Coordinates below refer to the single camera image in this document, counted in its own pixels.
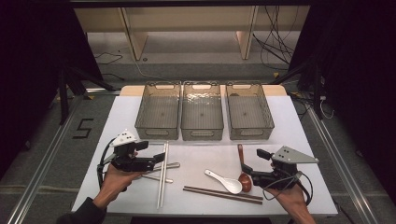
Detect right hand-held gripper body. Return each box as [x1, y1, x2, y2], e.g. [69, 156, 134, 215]
[250, 146, 319, 191]

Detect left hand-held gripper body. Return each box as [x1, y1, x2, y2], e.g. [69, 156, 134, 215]
[109, 129, 157, 173]

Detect brown wooden spoon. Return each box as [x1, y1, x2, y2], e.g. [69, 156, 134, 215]
[236, 143, 252, 193]

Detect wide-handled silver metal utensil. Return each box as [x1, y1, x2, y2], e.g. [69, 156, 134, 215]
[144, 161, 181, 174]

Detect white ceramic spoon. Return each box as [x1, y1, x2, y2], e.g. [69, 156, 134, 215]
[204, 168, 243, 195]

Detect transparent grey plastic bin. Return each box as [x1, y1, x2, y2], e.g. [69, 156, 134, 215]
[180, 80, 225, 142]
[134, 81, 182, 140]
[225, 81, 276, 141]

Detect person's left hand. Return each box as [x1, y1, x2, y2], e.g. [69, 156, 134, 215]
[100, 162, 146, 200]

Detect person's right hand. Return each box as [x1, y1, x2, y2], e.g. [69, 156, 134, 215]
[266, 183, 308, 217]

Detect white table cover sheet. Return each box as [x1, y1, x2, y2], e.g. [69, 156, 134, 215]
[72, 94, 339, 217]

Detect black tripod stand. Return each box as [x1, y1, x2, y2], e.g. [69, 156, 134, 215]
[270, 59, 325, 120]
[57, 63, 116, 125]

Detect black curtain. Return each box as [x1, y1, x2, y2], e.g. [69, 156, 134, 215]
[0, 0, 104, 178]
[289, 0, 396, 197]

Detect beige wooden desk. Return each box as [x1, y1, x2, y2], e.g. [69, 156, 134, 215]
[74, 6, 311, 62]

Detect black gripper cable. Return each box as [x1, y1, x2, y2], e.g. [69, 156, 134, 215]
[96, 138, 117, 189]
[262, 170, 314, 207]

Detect metal floor rail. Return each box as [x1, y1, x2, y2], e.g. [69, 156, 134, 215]
[306, 105, 379, 224]
[6, 92, 85, 224]

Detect short white cable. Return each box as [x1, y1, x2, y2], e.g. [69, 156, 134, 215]
[319, 96, 334, 119]

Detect white floor cable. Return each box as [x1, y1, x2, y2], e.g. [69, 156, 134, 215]
[124, 46, 166, 82]

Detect black floor cable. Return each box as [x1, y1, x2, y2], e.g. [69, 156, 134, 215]
[93, 50, 124, 65]

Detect tangle of black cables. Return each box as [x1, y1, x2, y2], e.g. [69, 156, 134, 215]
[251, 6, 302, 71]

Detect black frame bar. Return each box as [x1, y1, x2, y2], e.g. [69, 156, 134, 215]
[69, 0, 312, 7]

